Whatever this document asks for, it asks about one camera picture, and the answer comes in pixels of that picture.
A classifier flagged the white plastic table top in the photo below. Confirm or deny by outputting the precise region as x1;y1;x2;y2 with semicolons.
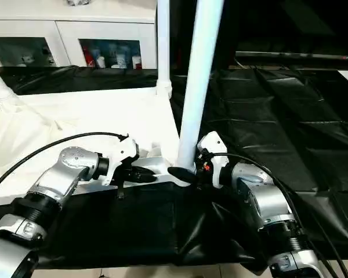
0;86;198;209

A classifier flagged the white plastic table leg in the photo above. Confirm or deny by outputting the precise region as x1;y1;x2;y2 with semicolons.
155;0;173;98
176;0;225;172
0;64;19;108

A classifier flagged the black mat cloth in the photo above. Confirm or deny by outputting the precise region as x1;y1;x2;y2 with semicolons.
0;65;348;275

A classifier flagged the black fabric backdrop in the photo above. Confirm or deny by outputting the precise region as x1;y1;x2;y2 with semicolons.
167;0;348;71

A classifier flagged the white glass door cabinet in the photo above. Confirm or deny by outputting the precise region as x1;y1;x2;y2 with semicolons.
0;0;160;71

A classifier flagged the dark patterned cabinet-top object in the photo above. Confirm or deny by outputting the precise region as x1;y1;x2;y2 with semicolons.
64;0;91;8

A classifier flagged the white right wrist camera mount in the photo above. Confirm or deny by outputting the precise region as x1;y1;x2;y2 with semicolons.
196;130;230;189

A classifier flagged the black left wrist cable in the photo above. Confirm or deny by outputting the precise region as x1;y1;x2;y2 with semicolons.
0;131;131;198

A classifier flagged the grey metal rail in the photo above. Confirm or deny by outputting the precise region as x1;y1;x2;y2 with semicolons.
235;50;348;63

